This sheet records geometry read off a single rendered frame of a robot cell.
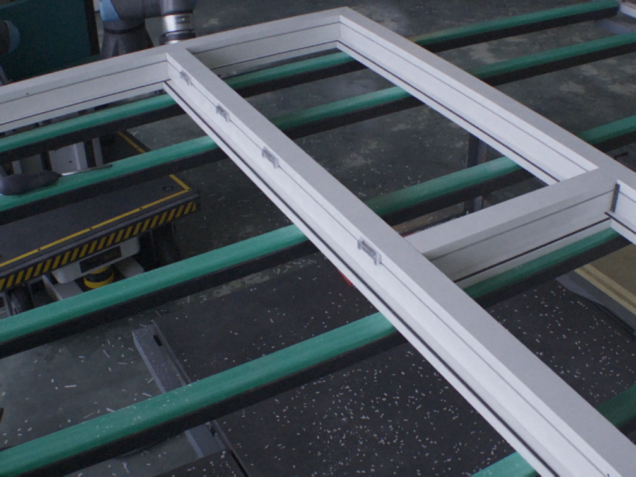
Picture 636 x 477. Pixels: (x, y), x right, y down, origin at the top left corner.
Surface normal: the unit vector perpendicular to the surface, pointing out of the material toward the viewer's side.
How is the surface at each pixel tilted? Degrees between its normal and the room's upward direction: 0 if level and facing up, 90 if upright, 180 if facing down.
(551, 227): 90
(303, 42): 90
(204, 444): 0
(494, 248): 90
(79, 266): 90
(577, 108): 0
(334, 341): 0
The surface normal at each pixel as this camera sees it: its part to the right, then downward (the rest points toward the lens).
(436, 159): -0.01, -0.83
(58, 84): 0.50, 0.48
